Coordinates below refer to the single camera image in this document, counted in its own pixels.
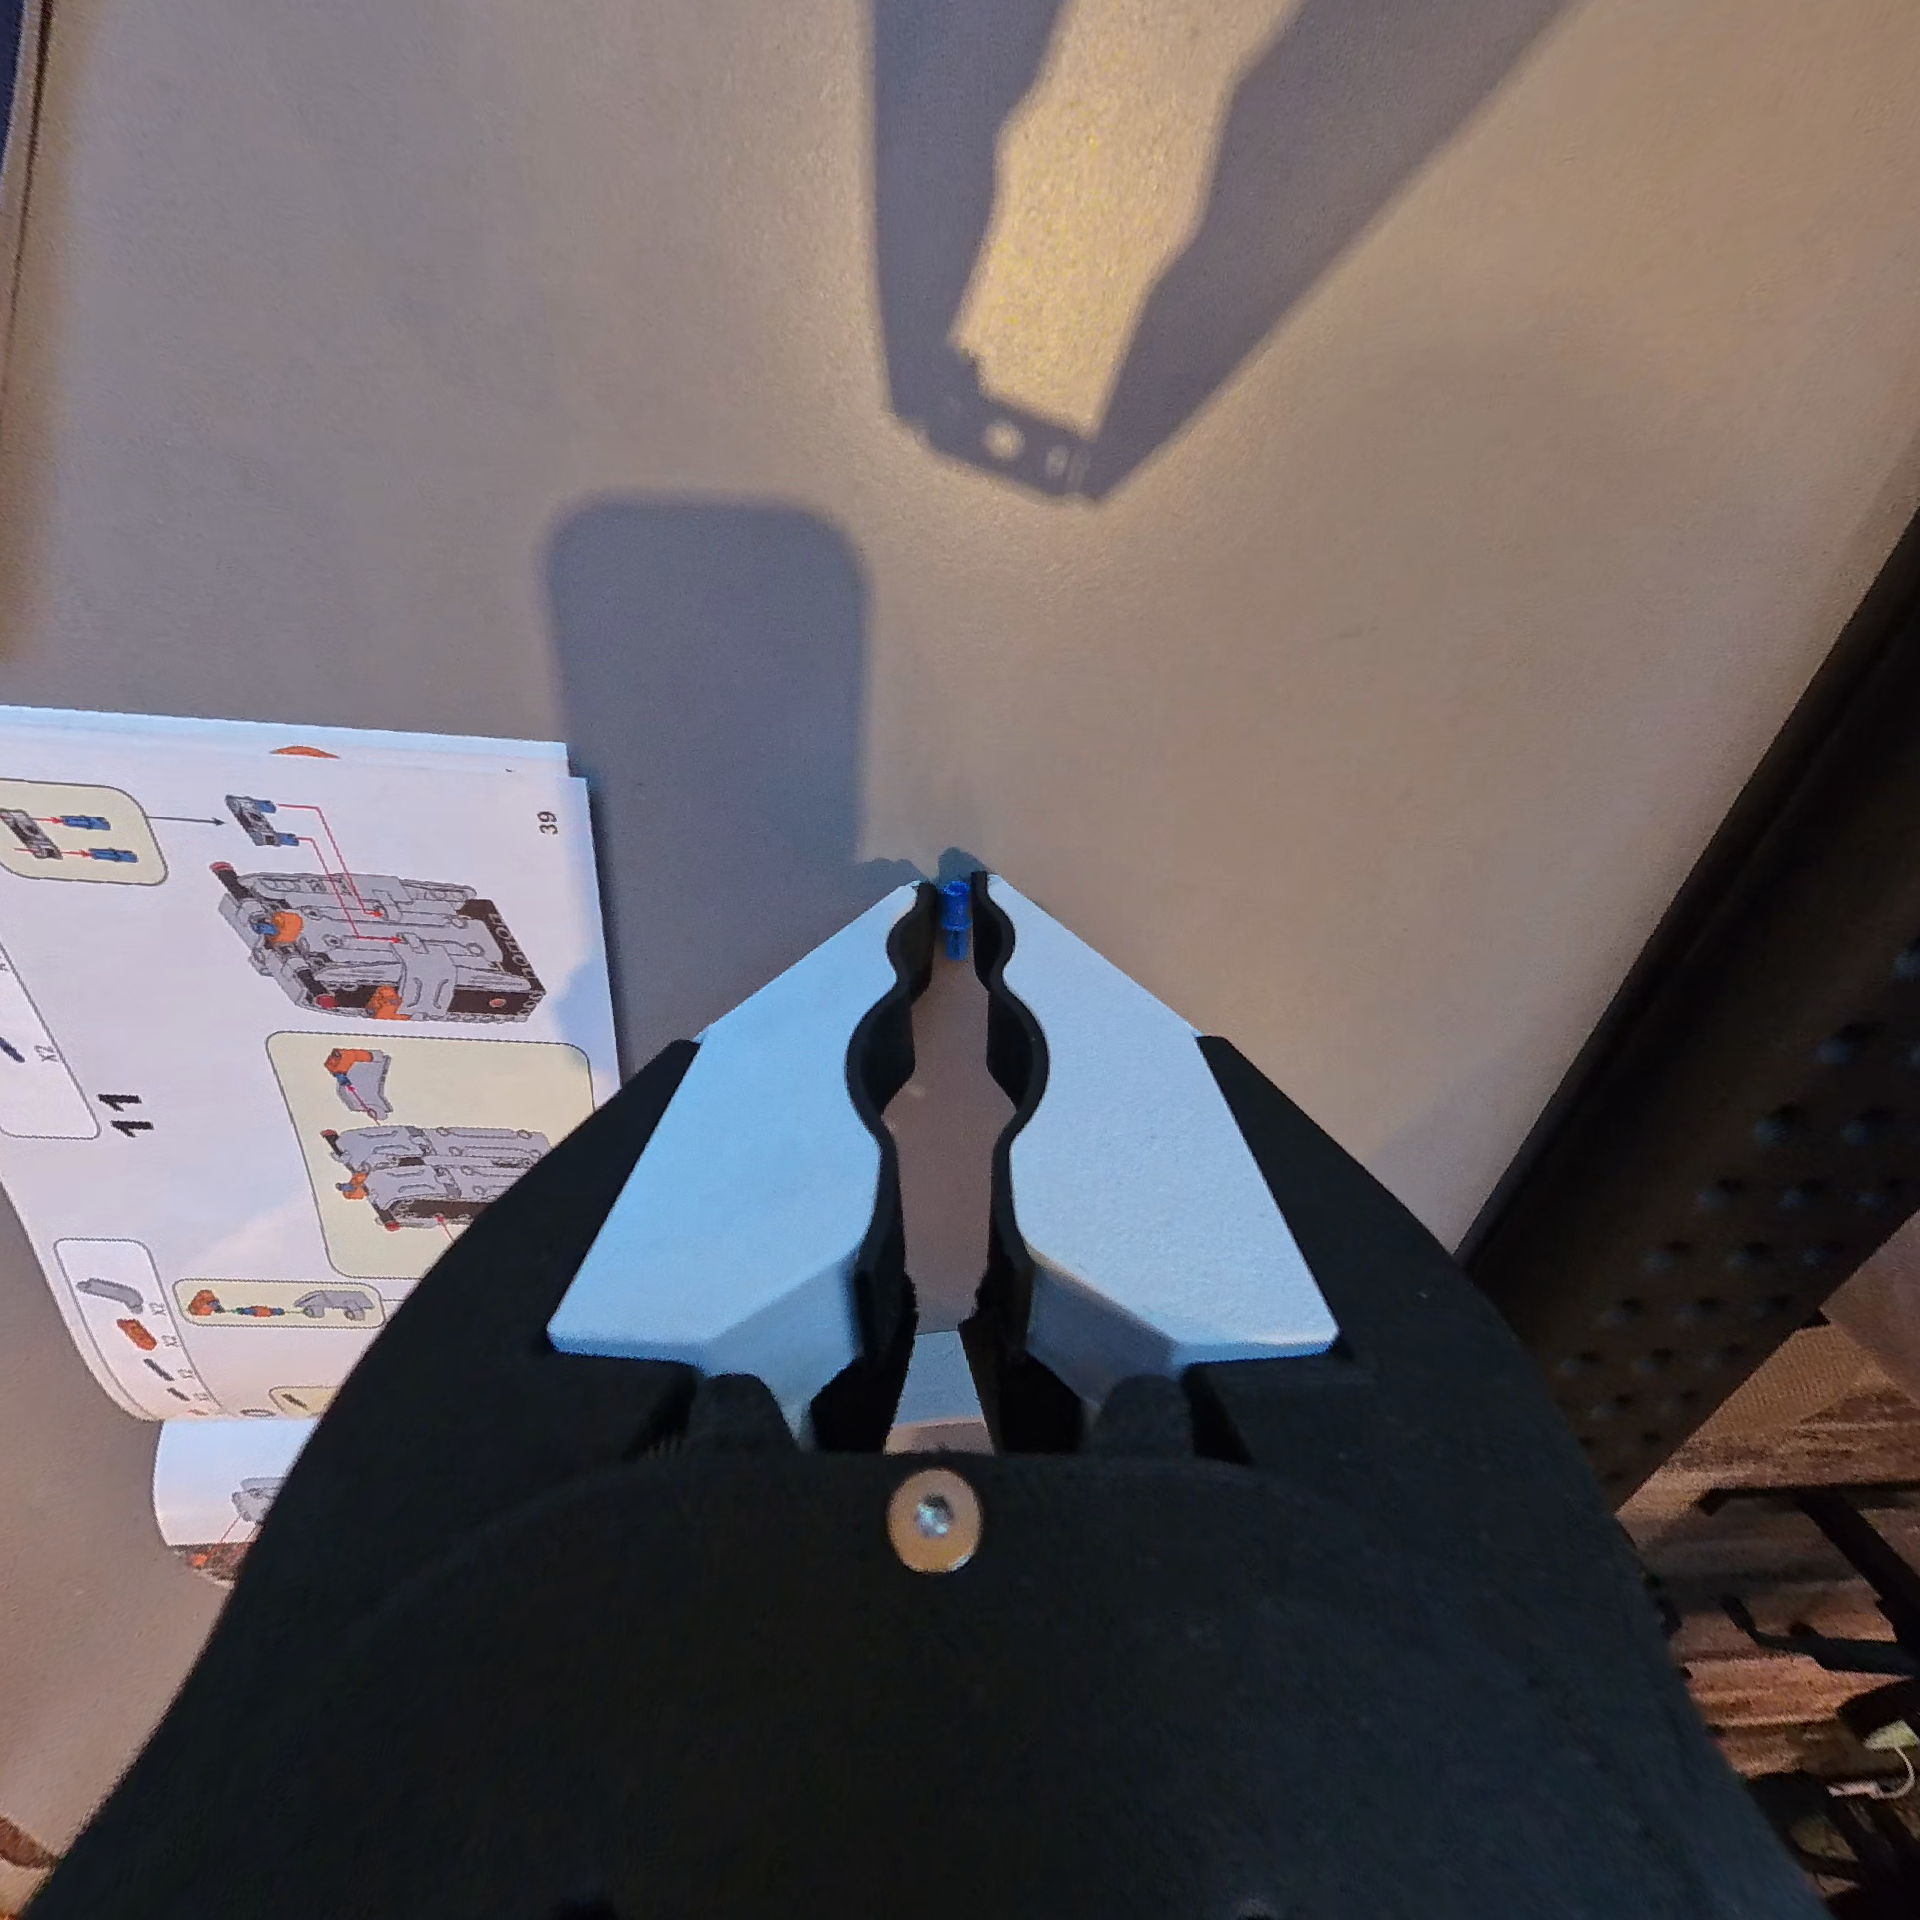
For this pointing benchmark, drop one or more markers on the blue connector pin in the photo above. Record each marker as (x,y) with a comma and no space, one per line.
(955,916)

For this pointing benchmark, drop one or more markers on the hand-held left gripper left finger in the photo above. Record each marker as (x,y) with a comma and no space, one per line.
(733,1201)

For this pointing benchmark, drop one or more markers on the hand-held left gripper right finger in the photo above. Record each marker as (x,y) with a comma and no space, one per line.
(1172,1201)

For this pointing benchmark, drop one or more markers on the black perforated chair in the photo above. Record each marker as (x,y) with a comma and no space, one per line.
(1723,1173)

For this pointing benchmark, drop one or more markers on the grey desk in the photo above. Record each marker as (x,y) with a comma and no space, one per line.
(1200,675)

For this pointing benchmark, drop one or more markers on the open instruction booklet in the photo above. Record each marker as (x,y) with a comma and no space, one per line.
(150,961)

